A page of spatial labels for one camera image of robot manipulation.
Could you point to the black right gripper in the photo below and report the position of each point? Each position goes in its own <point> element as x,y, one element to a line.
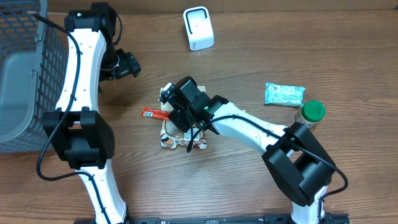
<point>178,119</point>

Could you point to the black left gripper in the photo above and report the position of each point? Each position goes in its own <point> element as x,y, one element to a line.
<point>128,65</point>

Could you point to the beige nut pouch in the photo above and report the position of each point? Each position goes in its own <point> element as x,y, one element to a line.
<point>172,137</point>

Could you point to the red coffee stick sachet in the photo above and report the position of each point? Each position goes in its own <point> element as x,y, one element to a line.
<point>155,113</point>

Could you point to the teal snack packet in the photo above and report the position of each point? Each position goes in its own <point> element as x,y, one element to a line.
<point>283,94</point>

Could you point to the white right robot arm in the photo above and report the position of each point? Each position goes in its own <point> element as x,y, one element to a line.
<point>297,162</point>

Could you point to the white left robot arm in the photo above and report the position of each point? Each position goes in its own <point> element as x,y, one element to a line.
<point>76,130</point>

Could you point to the white barcode scanner stand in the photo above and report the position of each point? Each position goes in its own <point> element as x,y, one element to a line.
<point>199,28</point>

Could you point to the grey plastic mesh basket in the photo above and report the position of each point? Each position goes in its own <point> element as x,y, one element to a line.
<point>33,66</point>

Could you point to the green lidded jar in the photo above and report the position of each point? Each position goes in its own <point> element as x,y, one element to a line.
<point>310,113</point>

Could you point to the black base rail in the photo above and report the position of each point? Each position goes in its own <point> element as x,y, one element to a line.
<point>266,219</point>

